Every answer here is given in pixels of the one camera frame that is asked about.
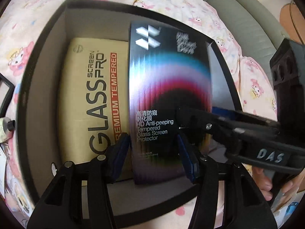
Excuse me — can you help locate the grey sofa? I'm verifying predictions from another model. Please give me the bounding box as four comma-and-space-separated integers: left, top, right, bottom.
202, 0, 296, 60

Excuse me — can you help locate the black box lid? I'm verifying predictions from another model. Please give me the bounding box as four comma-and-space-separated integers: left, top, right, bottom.
0, 73, 15, 117

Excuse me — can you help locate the tan screen protector box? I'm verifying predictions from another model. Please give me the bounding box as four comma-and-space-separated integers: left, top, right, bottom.
58, 37, 134, 182

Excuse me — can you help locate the large black box container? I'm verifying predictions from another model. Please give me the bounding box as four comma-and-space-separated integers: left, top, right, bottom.
15, 0, 245, 227

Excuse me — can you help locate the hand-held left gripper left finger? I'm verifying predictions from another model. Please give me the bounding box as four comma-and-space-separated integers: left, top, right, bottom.
26, 134, 129, 229

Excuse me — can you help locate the white tube with black cap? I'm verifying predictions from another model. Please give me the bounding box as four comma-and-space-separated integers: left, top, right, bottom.
0, 117, 16, 144

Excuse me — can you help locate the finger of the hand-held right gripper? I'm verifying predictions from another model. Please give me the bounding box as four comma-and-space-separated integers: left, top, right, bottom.
212, 106, 282, 137
176, 108, 243, 151

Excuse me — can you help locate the person's right hand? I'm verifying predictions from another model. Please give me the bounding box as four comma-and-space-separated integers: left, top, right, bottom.
252, 166, 295, 202

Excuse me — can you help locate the black iridescent screen protector box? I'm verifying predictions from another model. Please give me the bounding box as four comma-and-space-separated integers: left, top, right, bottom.
129, 23, 216, 185

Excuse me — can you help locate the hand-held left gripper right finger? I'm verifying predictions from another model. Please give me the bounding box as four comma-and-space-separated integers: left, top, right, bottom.
176, 134, 274, 229

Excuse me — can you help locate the shiny printed packet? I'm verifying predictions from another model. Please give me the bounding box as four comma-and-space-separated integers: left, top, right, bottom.
272, 186, 301, 216

